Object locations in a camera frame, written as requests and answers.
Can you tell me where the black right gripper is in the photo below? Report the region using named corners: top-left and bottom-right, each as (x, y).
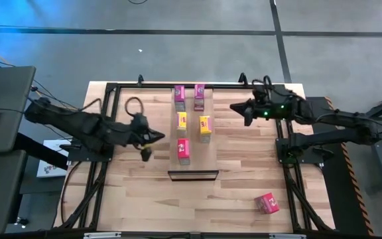
top-left (229, 98), bottom-right (269, 127)

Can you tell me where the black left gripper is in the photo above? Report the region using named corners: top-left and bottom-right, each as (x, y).
top-left (129, 112), bottom-right (165, 163)

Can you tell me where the yellow cereal box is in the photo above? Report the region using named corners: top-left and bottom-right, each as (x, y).
top-left (176, 112), bottom-right (188, 139)
top-left (199, 115), bottom-right (213, 144)

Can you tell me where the red cereal box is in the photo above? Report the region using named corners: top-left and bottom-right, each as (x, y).
top-left (254, 192), bottom-right (281, 215)
top-left (176, 138), bottom-right (191, 166)

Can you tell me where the purple cereal box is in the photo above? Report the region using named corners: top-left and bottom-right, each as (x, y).
top-left (173, 85), bottom-right (186, 112)
top-left (193, 84), bottom-right (206, 112)

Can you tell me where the white printed box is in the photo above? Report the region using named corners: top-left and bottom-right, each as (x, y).
top-left (36, 139), bottom-right (73, 179)

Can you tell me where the black mat with orange stripes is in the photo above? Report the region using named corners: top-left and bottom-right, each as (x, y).
top-left (305, 96), bottom-right (375, 236)

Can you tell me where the grey desk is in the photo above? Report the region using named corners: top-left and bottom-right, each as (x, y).
top-left (0, 65), bottom-right (37, 155)
top-left (0, 149), bottom-right (29, 235)

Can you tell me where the shiny desk caster wheel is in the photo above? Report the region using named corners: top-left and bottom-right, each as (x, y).
top-left (14, 216), bottom-right (30, 230)

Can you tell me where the wooden shelf with black frame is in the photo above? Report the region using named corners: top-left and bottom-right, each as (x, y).
top-left (167, 88), bottom-right (220, 182)

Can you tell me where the black metal table frame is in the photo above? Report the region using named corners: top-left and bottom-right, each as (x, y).
top-left (54, 81), bottom-right (336, 233)

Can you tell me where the silver metal bracket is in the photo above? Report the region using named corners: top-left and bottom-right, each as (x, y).
top-left (83, 232), bottom-right (122, 239)
top-left (269, 233), bottom-right (307, 239)

